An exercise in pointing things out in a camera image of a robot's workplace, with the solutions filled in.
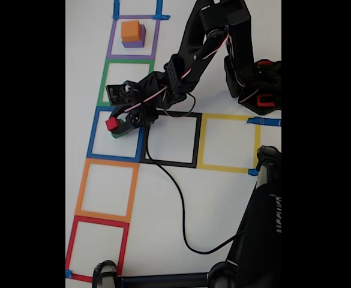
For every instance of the green square frame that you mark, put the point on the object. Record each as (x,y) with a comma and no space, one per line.
(100,87)

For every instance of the blue square frame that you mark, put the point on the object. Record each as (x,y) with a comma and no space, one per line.
(112,157)

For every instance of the red square frame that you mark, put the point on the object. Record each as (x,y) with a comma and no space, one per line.
(70,246)

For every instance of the purple square frame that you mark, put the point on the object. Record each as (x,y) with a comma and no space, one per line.
(109,45)

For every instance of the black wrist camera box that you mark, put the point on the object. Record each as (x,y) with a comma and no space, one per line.
(122,93)

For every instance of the orange square frame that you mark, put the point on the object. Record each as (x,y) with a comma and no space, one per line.
(80,192)

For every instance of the black square frame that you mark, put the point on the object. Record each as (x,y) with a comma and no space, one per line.
(175,164)

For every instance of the yellow square frame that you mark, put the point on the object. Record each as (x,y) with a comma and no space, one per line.
(223,168)

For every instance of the small red cube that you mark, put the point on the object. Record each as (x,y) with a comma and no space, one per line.
(112,123)

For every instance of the black camera tripod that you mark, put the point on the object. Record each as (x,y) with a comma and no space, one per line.
(253,240)

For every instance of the green cube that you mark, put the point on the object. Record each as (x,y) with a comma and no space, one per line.
(116,135)

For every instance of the orange cube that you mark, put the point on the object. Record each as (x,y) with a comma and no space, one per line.
(130,31)

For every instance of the red table clamp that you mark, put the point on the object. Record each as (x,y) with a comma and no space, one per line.
(265,103)

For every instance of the large purple cube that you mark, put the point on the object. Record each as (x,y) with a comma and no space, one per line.
(133,44)

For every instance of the blue tape strip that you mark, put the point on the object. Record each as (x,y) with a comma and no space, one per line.
(68,273)
(268,122)
(159,9)
(116,7)
(252,172)

